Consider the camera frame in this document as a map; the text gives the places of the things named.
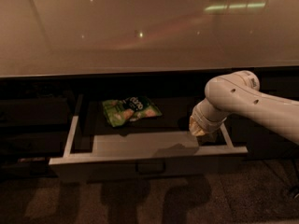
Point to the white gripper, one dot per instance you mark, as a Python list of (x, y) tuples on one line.
[(203, 121)]

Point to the dark drawer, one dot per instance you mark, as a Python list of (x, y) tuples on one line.
[(157, 147), (31, 112), (25, 168), (32, 143)]

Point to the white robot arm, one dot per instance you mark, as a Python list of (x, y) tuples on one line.
[(239, 93)]

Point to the dark cabinet door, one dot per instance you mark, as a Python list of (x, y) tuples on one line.
[(262, 143)]

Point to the green snack bag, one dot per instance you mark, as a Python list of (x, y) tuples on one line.
[(131, 109)]

